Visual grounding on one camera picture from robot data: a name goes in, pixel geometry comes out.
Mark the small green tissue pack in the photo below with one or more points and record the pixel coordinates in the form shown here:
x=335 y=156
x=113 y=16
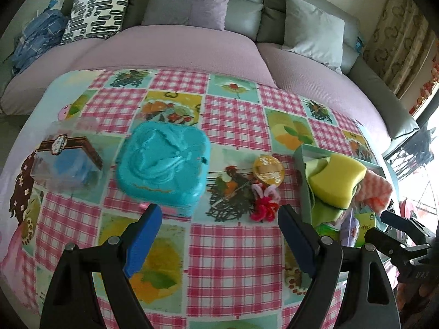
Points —
x=365 y=229

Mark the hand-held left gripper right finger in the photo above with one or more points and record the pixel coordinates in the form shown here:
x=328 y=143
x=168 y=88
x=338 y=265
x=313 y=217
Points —
x=296 y=240

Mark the yellow and green sponge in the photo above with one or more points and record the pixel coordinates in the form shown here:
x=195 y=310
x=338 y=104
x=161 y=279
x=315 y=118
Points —
x=338 y=178

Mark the dark clothes drying rack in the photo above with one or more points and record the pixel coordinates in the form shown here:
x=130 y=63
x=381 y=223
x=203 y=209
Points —
x=411 y=157

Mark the beige patterned curtain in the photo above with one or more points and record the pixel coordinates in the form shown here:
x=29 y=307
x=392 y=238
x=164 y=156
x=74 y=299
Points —
x=398 y=41

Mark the pink wavy striped cloth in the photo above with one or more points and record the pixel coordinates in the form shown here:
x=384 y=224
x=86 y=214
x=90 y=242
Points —
x=375 y=192

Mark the yellow round tin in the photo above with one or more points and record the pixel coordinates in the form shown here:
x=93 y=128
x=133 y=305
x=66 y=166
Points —
x=268 y=171

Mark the grey and purple sofa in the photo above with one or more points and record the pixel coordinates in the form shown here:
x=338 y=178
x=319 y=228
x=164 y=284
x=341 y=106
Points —
x=178 y=51

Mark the blue plaid garment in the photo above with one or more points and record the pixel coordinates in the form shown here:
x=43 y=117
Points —
x=37 y=37

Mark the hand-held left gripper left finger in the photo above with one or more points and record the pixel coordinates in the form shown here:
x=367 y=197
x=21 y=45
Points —
x=144 y=240

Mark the purple cushion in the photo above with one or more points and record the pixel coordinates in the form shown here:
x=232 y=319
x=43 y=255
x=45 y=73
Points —
x=190 y=0

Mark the grey cushion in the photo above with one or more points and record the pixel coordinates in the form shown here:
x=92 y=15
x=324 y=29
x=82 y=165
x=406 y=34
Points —
x=315 y=31

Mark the pink checkered fruit tablecloth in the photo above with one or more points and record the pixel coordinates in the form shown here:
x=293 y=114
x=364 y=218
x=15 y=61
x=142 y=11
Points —
x=226 y=116

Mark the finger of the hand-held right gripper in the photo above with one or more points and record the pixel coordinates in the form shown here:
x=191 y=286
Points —
x=398 y=222
x=380 y=241

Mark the black and white patterned cushion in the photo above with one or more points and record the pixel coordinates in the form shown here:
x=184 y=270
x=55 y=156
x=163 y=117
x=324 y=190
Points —
x=97 y=12

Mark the teal-rimmed white cardboard tray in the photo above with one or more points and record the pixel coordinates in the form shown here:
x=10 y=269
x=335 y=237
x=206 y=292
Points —
x=301 y=164

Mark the clear plastic box brown band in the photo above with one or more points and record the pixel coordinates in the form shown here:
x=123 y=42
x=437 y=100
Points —
x=65 y=157

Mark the yellow-green cloth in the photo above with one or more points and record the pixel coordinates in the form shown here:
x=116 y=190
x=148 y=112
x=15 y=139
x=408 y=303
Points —
x=322 y=209

